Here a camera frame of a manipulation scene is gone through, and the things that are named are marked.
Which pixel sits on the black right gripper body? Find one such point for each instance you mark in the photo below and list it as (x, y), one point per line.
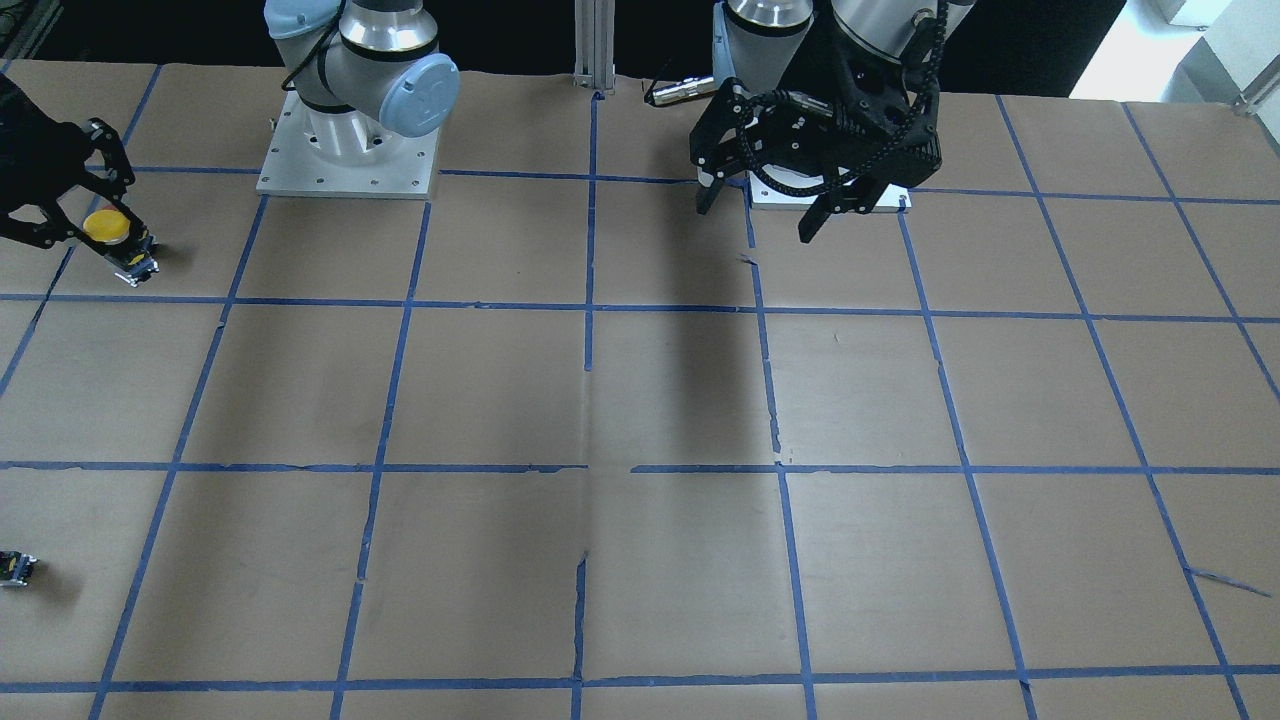
(32, 150)

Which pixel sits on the aluminium frame post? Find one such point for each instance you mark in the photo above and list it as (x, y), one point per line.
(593, 67)

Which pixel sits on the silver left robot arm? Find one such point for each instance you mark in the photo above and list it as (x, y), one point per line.
(829, 103)

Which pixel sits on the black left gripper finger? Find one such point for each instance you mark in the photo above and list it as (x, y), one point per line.
(844, 198)
(709, 187)

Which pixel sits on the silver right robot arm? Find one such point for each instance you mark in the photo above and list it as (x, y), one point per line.
(366, 93)

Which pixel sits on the small black switch block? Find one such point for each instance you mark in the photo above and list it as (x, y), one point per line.
(16, 568)

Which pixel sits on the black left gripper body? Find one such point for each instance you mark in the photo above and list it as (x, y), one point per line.
(826, 70)

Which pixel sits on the yellow push button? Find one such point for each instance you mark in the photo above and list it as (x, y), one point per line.
(126, 243)

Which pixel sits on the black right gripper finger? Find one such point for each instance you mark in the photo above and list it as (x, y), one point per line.
(119, 175)
(56, 226)

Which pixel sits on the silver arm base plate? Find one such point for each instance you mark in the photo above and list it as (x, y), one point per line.
(795, 147)
(344, 156)

